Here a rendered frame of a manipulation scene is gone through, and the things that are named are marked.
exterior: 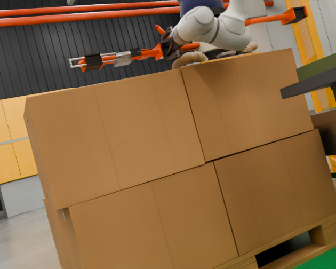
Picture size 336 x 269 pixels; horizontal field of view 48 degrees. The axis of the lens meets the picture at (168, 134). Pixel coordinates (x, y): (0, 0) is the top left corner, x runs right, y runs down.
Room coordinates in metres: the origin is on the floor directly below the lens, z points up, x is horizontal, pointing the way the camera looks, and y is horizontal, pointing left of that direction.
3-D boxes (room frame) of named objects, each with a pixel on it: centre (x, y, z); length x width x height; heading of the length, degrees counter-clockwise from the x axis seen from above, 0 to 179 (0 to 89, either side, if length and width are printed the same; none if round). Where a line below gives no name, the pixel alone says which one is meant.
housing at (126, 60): (1.65, 0.11, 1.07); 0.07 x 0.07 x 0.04; 23
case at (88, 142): (1.58, 0.24, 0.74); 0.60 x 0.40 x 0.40; 113
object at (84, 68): (1.60, 0.23, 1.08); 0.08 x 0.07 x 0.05; 113
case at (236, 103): (1.83, -0.31, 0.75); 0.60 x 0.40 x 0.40; 114
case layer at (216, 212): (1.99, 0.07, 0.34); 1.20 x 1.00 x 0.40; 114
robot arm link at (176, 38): (1.52, -0.17, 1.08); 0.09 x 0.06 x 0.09; 114
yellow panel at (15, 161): (8.73, 3.01, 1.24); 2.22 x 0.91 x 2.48; 119
